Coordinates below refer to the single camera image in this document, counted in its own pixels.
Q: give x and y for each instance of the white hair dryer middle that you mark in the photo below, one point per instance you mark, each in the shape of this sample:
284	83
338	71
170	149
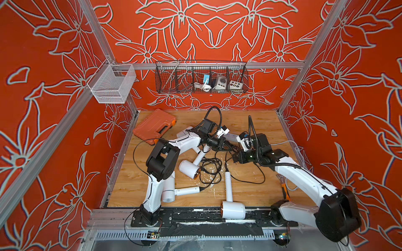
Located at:
189	169

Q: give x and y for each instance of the blue small box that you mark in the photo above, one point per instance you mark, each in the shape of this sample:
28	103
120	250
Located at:
206	79

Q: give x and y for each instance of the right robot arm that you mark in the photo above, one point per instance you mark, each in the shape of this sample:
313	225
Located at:
335	213

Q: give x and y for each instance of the orange utility knife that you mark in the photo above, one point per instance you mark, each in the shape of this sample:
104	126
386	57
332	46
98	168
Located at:
285	191

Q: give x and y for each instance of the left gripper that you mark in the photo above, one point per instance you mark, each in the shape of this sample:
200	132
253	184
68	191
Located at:
221	141

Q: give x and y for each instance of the white power strip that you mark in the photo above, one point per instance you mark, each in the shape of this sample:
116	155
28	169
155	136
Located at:
232	137

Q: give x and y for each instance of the white socket cube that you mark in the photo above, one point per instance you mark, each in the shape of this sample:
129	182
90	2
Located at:
236	87

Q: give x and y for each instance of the white hair dryer front right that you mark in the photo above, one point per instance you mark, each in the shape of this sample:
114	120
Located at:
229	209

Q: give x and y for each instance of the orange plastic tool case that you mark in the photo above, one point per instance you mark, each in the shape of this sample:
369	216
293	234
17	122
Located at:
154	126

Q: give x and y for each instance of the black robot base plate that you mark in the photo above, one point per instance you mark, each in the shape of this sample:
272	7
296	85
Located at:
260	216

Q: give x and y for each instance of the white hair dryer front left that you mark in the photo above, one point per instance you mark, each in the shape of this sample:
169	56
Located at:
170	192

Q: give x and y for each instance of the white adapter box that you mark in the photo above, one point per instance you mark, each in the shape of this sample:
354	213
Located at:
221	83

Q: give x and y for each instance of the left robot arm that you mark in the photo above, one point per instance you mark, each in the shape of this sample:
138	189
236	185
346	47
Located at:
162	161

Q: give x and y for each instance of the clear plastic wall bin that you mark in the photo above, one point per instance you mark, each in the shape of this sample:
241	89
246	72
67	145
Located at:
112	83

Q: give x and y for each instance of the aluminium frame post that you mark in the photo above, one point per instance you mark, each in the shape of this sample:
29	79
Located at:
89	13

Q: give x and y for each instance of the black wire wall basket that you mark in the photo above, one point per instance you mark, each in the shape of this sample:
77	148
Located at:
186	76

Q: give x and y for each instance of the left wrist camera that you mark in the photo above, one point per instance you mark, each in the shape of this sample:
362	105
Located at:
222	131

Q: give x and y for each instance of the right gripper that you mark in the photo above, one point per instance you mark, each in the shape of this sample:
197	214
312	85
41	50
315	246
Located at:
241	159

